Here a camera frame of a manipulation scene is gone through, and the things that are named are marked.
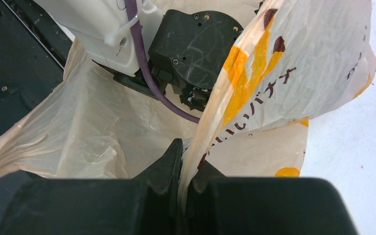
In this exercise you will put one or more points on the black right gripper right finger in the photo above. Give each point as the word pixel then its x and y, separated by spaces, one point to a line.
pixel 201 201

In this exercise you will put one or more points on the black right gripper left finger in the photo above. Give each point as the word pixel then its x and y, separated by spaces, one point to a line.
pixel 160 209

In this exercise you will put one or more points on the orange plastic bag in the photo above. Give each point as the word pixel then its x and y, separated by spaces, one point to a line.
pixel 295 60

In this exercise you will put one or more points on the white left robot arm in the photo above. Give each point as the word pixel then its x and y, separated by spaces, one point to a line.
pixel 185 51

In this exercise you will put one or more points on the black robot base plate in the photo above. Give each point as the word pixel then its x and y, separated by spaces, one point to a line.
pixel 33 53

